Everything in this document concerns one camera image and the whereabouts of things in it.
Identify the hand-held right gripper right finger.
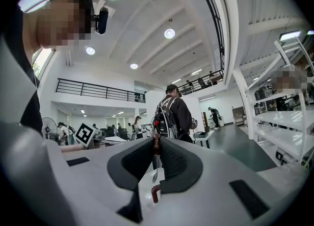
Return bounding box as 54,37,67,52
143,136,311,226

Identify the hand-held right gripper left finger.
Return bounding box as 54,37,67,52
0,121,160,226

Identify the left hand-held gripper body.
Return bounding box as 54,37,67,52
73,123,106,149

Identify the small spoon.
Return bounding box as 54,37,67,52
151,133,162,184

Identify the person's left forearm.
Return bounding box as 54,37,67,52
60,143,88,153

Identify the black standing fan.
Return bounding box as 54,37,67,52
41,117,58,140

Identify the black mezzanine railing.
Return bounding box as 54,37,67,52
55,77,147,103
177,0,226,96

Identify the white desk with black legs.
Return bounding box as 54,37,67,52
192,130,217,149

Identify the gray marble table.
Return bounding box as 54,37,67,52
138,167,165,206

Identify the person's black shirt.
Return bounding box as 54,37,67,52
0,6,44,136

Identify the brown cabinet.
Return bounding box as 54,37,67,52
232,106,246,126

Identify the window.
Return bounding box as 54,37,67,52
31,48,56,80

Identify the white shelving rack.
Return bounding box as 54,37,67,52
232,36,314,171

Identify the black appliance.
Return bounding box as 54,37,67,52
254,86,276,101

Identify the person's head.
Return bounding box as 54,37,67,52
22,0,96,50

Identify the black head-worn camera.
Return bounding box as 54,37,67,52
91,6,109,35

